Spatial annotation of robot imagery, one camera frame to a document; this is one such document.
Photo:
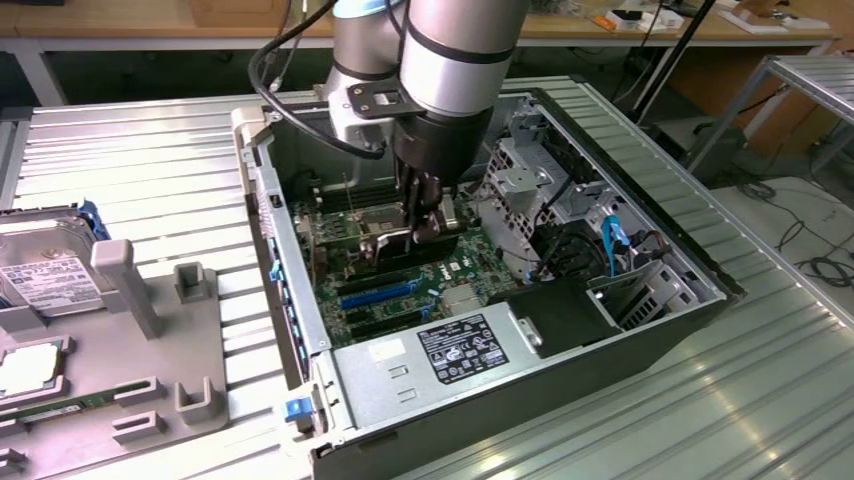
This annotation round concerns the black slanted pole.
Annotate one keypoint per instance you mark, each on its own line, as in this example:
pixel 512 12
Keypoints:
pixel 681 45

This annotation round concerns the white flat box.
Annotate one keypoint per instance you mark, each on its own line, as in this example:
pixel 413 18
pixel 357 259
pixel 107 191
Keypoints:
pixel 755 22

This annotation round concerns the Nvidia Quadro graphics card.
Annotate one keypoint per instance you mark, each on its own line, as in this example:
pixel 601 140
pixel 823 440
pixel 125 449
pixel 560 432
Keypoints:
pixel 414 255

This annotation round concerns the green motherboard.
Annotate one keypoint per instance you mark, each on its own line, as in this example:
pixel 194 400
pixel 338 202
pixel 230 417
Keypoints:
pixel 468 255

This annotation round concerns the silver disk bay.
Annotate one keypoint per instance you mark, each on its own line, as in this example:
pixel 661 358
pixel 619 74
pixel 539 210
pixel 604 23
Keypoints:
pixel 661 295

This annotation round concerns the grey parts rack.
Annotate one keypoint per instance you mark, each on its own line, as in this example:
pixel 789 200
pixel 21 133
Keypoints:
pixel 101 425

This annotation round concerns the wooden workbench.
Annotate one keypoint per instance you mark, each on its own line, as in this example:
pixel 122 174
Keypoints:
pixel 568 27

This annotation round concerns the CPU socket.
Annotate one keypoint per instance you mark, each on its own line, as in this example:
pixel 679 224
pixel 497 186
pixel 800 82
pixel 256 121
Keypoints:
pixel 374 220

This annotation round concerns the green RAM stick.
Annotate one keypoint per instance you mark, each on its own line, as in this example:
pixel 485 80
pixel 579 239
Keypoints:
pixel 67 406

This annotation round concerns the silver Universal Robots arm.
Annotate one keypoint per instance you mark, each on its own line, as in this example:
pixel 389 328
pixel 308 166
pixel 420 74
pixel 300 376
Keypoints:
pixel 461 50

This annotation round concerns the silver chipset heat sink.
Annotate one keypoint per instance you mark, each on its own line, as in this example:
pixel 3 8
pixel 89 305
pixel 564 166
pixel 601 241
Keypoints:
pixel 461 298

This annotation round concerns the silver CPU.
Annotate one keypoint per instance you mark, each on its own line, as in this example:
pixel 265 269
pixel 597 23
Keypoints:
pixel 27 367

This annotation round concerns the black box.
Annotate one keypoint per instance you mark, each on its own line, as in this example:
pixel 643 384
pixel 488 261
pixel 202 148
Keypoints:
pixel 708 142

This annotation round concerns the hard disk with blue bracket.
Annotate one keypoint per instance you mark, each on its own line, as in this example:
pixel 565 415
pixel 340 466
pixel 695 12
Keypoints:
pixel 41 260

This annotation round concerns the silver drive cage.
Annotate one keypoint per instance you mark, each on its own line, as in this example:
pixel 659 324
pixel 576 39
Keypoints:
pixel 514 200

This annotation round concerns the black expansion slot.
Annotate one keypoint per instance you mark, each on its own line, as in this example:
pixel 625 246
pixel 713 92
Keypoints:
pixel 388 332
pixel 370 288
pixel 384 318

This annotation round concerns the black RAM slot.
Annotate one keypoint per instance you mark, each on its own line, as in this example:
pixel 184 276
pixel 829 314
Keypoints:
pixel 364 200

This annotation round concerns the aluminium frame table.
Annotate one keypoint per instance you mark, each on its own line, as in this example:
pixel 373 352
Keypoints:
pixel 801 70

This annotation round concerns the orange white small box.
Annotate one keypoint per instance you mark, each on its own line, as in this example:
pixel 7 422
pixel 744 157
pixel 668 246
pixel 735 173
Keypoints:
pixel 628 20

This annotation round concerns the brown cardboard carton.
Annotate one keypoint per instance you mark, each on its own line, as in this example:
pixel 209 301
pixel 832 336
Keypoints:
pixel 708 85

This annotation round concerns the blue case latch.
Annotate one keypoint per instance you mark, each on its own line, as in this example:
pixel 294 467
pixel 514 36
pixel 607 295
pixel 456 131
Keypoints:
pixel 297 410

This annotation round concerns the blue card retainer clip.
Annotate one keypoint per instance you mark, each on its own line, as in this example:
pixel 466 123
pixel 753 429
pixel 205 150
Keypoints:
pixel 284 294
pixel 273 260
pixel 302 345
pixel 293 316

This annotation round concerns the metal socket cover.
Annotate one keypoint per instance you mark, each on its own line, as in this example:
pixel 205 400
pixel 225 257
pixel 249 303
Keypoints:
pixel 450 215

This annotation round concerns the blue expansion slot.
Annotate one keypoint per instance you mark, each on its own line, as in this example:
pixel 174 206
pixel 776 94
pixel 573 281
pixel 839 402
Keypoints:
pixel 374 297

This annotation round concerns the open black PC case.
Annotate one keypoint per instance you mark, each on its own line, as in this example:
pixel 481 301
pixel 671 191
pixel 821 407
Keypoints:
pixel 601 390

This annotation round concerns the silver power supply unit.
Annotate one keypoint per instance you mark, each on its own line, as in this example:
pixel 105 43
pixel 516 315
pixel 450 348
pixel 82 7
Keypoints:
pixel 374 380

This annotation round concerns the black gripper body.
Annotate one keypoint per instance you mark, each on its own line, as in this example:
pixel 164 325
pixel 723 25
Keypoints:
pixel 441 145

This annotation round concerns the thin locking lever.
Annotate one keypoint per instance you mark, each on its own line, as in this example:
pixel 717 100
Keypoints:
pixel 350 200

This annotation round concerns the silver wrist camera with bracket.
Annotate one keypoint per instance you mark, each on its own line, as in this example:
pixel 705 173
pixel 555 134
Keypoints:
pixel 361 132

